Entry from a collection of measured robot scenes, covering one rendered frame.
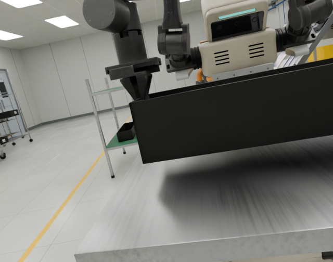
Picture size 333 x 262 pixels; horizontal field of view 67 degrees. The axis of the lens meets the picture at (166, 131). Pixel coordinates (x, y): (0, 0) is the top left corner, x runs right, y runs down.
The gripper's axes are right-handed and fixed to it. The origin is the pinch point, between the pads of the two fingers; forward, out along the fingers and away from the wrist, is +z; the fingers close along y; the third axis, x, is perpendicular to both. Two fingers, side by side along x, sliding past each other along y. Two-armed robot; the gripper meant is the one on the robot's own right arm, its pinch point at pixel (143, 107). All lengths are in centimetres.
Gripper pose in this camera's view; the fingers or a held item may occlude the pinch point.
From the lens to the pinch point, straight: 52.0
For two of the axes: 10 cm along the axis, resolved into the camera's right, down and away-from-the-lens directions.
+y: 9.8, -1.6, -1.5
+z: 1.9, 9.6, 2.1
